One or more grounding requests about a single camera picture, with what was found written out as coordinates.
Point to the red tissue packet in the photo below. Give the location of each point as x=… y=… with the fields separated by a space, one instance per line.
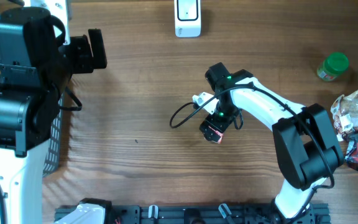
x=215 y=136

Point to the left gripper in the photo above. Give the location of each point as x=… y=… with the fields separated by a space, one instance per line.
x=86 y=63

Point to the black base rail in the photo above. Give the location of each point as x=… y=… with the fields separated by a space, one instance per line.
x=242 y=214

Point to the green lid glass jar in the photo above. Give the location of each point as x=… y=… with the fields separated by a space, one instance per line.
x=333 y=66

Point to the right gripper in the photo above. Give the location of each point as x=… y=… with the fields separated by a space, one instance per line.
x=212 y=120

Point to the white barcode scanner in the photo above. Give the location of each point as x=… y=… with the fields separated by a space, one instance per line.
x=187 y=18

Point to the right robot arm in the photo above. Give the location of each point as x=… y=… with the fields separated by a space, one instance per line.
x=306 y=145

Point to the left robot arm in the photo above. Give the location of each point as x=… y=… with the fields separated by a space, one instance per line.
x=38 y=57

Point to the black red snack packet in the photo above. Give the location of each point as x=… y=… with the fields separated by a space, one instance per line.
x=351 y=157

